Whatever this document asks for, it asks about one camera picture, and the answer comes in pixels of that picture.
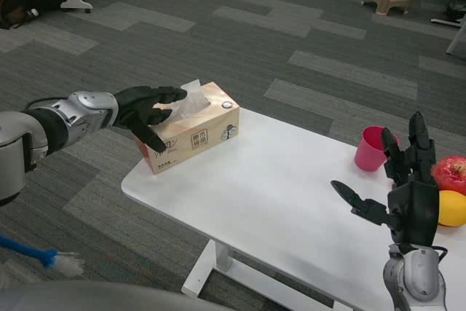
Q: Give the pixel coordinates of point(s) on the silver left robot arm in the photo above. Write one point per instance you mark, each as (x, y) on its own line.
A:
(83, 114)

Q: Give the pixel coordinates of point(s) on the white desk foot bar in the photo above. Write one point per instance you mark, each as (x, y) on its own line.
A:
(446, 22)

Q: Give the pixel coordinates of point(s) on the large white desk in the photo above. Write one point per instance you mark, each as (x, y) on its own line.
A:
(457, 36)

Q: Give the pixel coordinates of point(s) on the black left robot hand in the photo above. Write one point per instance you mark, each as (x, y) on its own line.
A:
(136, 107)

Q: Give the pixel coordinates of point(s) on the pink plastic cup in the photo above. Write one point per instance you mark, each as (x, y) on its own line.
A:
(369, 154)

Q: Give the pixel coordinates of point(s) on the wood-print tissue box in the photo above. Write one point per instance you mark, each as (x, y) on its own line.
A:
(204, 132)

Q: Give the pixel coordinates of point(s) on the red apple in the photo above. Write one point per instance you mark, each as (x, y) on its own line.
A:
(451, 176)

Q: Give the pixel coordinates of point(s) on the brown leather bag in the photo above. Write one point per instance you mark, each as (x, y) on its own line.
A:
(11, 1)

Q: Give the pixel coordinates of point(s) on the yellow lemon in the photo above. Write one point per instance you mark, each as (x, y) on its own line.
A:
(453, 209)

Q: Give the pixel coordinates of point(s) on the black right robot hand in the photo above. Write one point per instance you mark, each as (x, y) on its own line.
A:
(415, 209)

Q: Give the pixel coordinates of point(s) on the white table base frame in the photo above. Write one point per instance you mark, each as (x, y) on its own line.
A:
(222, 256)

